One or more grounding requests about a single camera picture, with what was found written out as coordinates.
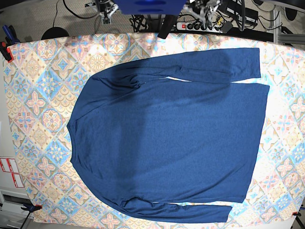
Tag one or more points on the blue long-sleeve T-shirt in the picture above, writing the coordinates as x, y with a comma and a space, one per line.
165, 138

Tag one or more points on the white power strip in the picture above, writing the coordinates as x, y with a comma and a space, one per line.
196, 27

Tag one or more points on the patterned tile tablecloth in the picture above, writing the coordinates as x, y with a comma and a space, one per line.
41, 86

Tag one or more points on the black round base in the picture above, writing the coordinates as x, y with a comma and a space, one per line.
54, 32

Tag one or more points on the red white label stickers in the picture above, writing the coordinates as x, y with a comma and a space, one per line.
9, 166

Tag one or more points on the black clamp lower left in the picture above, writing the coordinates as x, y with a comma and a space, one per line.
31, 208

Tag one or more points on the red black clamp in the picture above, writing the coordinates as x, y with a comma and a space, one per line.
6, 52

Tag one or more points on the blue clamp upper left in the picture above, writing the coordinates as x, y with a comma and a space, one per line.
11, 36

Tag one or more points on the black clamp lower right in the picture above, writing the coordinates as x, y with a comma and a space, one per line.
297, 214

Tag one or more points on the black support post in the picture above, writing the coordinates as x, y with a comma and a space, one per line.
167, 25

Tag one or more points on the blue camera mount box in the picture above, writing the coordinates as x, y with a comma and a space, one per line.
135, 7

